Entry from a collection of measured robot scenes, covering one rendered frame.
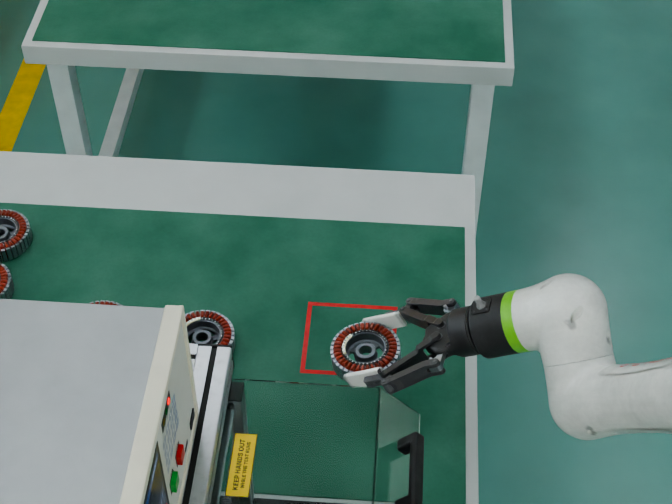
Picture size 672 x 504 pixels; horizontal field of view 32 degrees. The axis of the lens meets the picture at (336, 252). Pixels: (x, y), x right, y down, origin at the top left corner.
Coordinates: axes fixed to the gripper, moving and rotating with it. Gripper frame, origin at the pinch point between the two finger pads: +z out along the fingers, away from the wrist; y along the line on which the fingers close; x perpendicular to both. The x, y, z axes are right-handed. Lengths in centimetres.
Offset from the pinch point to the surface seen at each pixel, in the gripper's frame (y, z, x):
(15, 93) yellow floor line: -140, 170, -7
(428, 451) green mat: 8.0, -4.1, 16.7
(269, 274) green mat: -21.9, 26.2, -2.9
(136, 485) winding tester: 58, -15, -43
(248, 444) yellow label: 34.5, -3.9, -20.4
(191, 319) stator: -5.1, 31.6, -10.5
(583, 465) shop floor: -49, 11, 95
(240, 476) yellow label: 39.4, -4.4, -20.0
